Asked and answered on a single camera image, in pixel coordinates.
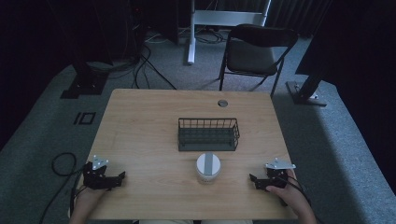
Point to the black folding chair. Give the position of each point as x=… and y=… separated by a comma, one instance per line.
x=253, y=56

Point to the person's left hand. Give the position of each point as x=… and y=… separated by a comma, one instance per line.
x=88, y=196

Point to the black stand base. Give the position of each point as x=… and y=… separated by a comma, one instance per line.
x=306, y=93
x=85, y=84

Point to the white desk frame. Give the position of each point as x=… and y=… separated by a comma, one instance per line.
x=218, y=18

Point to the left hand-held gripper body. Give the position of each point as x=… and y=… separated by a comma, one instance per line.
x=95, y=177

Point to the black floor socket frame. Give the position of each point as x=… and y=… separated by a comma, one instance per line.
x=84, y=118

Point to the grey round table grommet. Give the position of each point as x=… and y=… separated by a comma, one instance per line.
x=222, y=103

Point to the white round container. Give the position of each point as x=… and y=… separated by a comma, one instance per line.
x=208, y=168

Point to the person's right hand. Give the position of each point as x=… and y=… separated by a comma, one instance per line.
x=289, y=193

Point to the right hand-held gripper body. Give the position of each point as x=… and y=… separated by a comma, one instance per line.
x=277, y=175

